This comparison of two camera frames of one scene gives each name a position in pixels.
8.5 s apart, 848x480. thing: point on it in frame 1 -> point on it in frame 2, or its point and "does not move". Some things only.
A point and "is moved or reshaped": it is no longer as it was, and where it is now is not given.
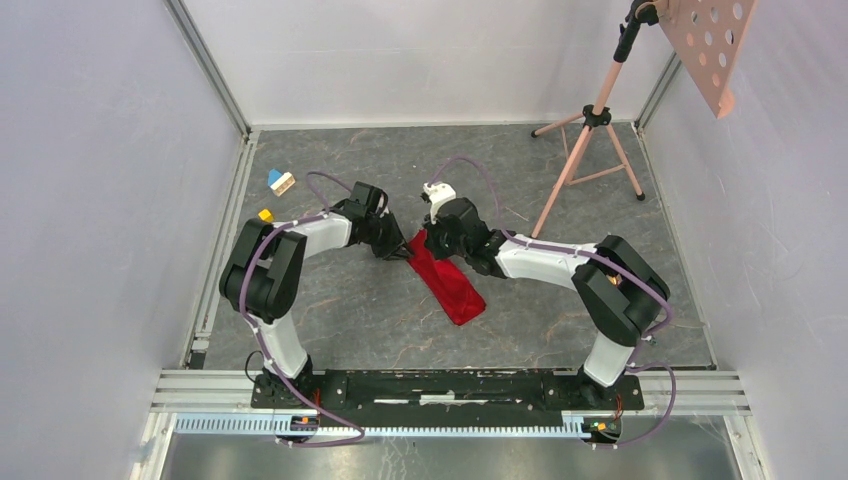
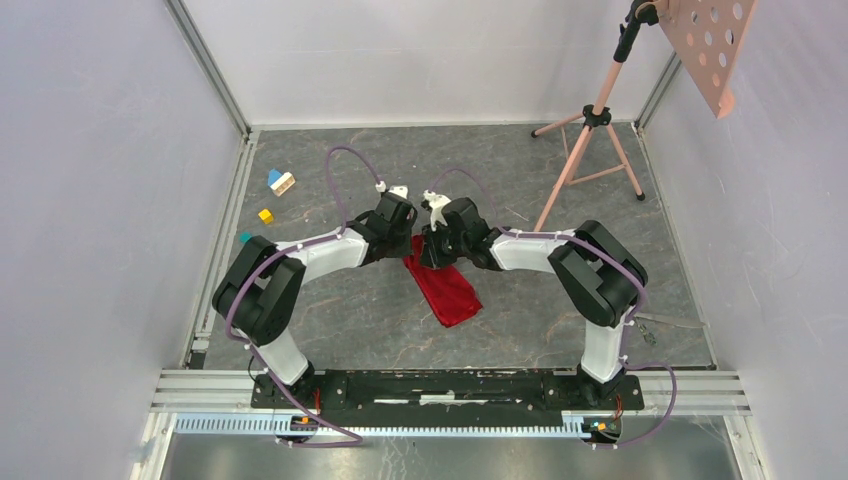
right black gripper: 432,243 does not move
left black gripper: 395,248 -> 406,247
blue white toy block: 280,183 does not move
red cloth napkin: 446,280 is moved or reshaped
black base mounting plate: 443,396 does not move
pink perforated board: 708,36 does not move
